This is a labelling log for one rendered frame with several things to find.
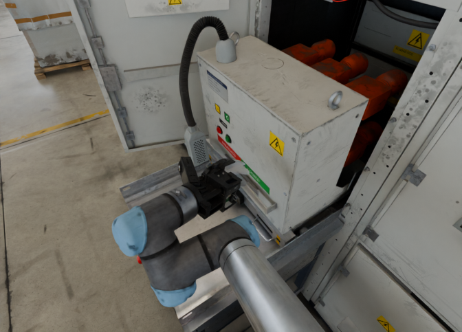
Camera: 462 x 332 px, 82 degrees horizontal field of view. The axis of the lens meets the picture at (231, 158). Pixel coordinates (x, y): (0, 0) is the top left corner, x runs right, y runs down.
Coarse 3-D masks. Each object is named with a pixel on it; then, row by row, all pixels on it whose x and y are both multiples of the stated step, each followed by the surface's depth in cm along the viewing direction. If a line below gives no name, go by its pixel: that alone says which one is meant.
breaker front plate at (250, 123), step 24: (216, 72) 81; (216, 96) 89; (240, 96) 74; (216, 120) 98; (240, 120) 81; (264, 120) 69; (216, 144) 110; (240, 144) 89; (264, 144) 75; (288, 144) 64; (264, 168) 81; (288, 168) 69; (264, 192) 90; (288, 192) 75
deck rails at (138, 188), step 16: (208, 160) 128; (160, 176) 116; (176, 176) 120; (128, 192) 112; (144, 192) 114; (320, 224) 98; (304, 240) 98; (272, 256) 89; (224, 288) 81; (192, 304) 83; (208, 304) 82
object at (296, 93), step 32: (224, 64) 81; (256, 64) 80; (288, 64) 79; (256, 96) 68; (288, 96) 68; (320, 96) 67; (352, 96) 67; (320, 128) 61; (352, 128) 71; (320, 160) 72; (320, 192) 87; (288, 224) 88
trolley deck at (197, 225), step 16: (160, 192) 114; (240, 208) 109; (192, 224) 104; (208, 224) 104; (256, 224) 104; (336, 224) 104; (320, 240) 99; (288, 256) 95; (304, 256) 100; (208, 288) 87; (224, 304) 84; (192, 320) 81; (208, 320) 81
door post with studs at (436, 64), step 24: (456, 24) 52; (432, 48) 57; (456, 48) 54; (432, 72) 59; (408, 96) 66; (432, 96) 61; (408, 120) 67; (384, 144) 76; (384, 168) 79; (360, 192) 91; (360, 216) 95; (336, 240) 112; (312, 288) 149
